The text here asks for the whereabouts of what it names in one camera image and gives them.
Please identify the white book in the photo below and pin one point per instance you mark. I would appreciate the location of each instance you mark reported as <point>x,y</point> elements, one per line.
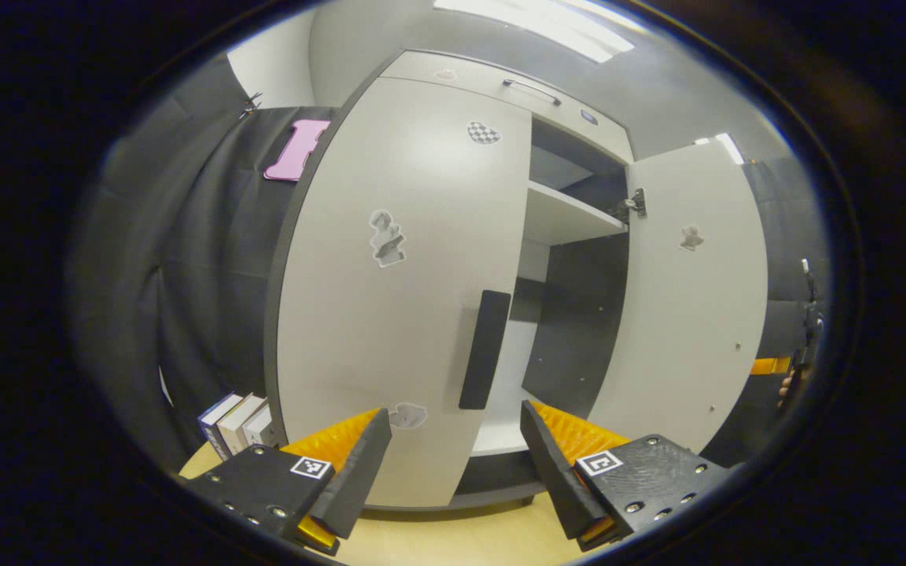
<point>239,420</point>

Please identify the grey cabinet drawer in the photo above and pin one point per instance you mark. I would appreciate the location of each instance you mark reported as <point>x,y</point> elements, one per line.
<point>484,90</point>

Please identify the metal cabinet hinge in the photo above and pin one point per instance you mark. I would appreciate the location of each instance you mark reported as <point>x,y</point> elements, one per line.
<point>634,203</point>

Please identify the grey double-door shoe cabinet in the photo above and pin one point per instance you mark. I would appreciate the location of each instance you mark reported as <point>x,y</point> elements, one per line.
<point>421,196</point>

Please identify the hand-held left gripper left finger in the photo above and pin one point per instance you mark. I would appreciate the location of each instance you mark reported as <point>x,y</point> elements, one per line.
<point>355,479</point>

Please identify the black backdrop cloth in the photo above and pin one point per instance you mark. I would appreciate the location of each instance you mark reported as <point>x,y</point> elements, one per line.
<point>201,275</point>

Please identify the dark blue book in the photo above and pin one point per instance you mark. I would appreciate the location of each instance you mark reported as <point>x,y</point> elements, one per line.
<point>213,424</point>

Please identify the grey shoe cabinet door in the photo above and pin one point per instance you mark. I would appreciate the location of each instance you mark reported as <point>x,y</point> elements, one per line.
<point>681,314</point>
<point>406,314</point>

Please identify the black cloth clip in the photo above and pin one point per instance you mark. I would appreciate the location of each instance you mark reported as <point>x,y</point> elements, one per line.
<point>253,104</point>

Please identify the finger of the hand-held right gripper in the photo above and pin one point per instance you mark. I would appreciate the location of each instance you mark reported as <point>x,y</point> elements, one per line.
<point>771,365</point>

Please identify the long ceiling light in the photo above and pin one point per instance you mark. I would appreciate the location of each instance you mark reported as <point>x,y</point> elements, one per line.
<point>547,27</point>

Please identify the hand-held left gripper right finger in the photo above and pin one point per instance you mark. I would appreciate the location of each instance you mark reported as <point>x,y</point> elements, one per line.
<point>559,479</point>

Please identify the white cabinet shelf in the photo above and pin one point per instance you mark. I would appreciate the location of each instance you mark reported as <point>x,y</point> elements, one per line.
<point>563,216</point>

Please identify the small ceiling light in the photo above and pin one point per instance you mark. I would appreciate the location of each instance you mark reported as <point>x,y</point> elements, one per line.
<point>724,148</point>

